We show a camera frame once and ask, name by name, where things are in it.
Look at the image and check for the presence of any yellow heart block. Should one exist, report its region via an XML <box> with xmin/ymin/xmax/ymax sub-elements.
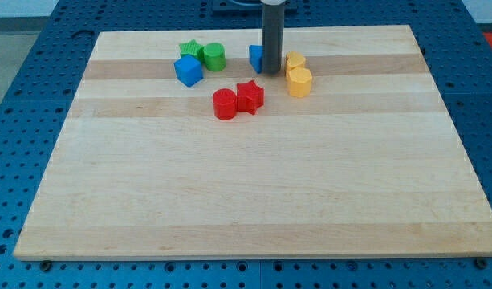
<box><xmin>285</xmin><ymin>51</ymin><xmax>306</xmax><ymax>76</ymax></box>

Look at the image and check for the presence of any red star block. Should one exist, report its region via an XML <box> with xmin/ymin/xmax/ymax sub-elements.
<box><xmin>236</xmin><ymin>80</ymin><xmax>265</xmax><ymax>115</ymax></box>

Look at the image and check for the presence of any red cylinder block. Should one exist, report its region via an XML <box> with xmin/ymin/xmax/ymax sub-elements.
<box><xmin>212</xmin><ymin>88</ymin><xmax>237</xmax><ymax>120</ymax></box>

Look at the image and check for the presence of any yellow hexagon block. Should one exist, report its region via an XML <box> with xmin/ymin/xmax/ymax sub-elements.
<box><xmin>287</xmin><ymin>67</ymin><xmax>313</xmax><ymax>98</ymax></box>

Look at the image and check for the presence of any blue block behind pusher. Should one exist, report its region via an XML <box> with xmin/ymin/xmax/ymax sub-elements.
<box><xmin>249</xmin><ymin>45</ymin><xmax>263</xmax><ymax>74</ymax></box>

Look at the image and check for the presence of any blue cube block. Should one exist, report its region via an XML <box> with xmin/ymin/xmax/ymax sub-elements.
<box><xmin>174</xmin><ymin>55</ymin><xmax>203</xmax><ymax>87</ymax></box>

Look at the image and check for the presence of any green cylinder block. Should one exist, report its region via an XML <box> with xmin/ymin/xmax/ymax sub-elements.
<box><xmin>203</xmin><ymin>43</ymin><xmax>226</xmax><ymax>71</ymax></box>

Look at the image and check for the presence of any wooden board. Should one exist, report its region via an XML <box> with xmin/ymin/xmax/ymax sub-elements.
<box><xmin>14</xmin><ymin>25</ymin><xmax>492</xmax><ymax>261</ymax></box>

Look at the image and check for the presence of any green star block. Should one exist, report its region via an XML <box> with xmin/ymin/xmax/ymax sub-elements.
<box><xmin>179</xmin><ymin>39</ymin><xmax>205</xmax><ymax>63</ymax></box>

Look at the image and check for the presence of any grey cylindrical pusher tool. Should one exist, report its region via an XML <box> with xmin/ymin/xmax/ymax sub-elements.
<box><xmin>261</xmin><ymin>0</ymin><xmax>286</xmax><ymax>75</ymax></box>

